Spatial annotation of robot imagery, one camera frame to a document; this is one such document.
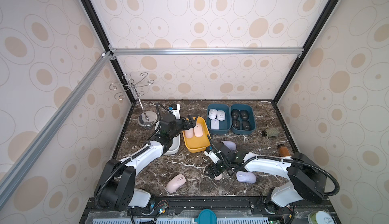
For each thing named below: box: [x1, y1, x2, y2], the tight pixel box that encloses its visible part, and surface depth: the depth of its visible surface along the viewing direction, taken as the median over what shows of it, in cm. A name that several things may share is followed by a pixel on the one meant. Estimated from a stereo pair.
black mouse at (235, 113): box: [231, 108, 241, 120], surface depth 111 cm
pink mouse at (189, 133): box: [184, 128, 194, 139], surface depth 100 cm
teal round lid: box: [194, 208, 218, 224], surface depth 66 cm
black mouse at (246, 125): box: [241, 119, 252, 131], surface depth 105 cm
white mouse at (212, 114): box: [208, 108, 218, 120], surface depth 111 cm
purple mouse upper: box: [219, 140, 238, 152], surface depth 96 cm
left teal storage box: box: [206, 103, 232, 135], surface depth 108 cm
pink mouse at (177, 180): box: [166, 173, 187, 194], surface depth 81 cm
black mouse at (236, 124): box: [231, 119, 241, 130], surface depth 105 cm
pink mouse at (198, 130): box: [193, 123, 204, 138], surface depth 102 cm
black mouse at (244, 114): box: [240, 109, 249, 121], surface depth 111 cm
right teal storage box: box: [230, 103, 257, 135], surface depth 108 cm
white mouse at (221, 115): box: [216, 109, 226, 122], surface depth 110 cm
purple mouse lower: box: [236, 170, 257, 184], surface depth 83 cm
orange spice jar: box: [277, 143, 291, 157], surface depth 93 cm
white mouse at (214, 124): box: [210, 118, 219, 130], surface depth 105 cm
